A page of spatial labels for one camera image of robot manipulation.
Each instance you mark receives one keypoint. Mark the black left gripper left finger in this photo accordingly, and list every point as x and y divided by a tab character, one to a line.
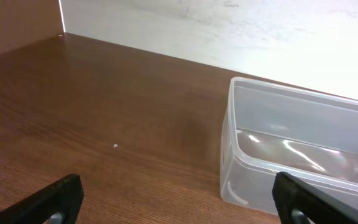
59	202

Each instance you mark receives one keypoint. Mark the clear plastic storage container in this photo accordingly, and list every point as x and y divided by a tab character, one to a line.
270	128

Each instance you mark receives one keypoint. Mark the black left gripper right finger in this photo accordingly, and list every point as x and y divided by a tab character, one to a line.
298	202

